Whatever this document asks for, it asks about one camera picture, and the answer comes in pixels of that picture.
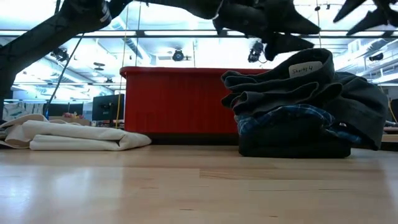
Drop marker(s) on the blue plaid shorts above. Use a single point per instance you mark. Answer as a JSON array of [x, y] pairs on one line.
[[248, 123]]

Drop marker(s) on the black hanging ceiling camera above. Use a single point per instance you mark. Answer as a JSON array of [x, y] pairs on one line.
[[255, 52]]

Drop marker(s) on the white folded tote bag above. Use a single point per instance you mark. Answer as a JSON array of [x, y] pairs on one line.
[[77, 137]]

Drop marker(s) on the tan wooden table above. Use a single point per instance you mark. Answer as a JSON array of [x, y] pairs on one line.
[[390, 138]]

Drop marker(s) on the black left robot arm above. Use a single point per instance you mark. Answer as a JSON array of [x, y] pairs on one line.
[[46, 37]]

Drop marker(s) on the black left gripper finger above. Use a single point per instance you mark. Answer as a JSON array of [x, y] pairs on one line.
[[295, 25], [286, 43]]

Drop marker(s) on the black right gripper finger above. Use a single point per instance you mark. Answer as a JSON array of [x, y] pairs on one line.
[[351, 8], [370, 21]]

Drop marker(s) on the grey shorts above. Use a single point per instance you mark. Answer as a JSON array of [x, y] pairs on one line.
[[357, 102]]

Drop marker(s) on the black garment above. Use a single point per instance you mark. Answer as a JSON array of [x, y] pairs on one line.
[[292, 143]]

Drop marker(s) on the black computer monitor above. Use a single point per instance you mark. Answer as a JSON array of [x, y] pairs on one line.
[[104, 107]]

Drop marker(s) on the red plastic bin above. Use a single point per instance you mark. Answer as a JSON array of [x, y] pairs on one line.
[[174, 99]]

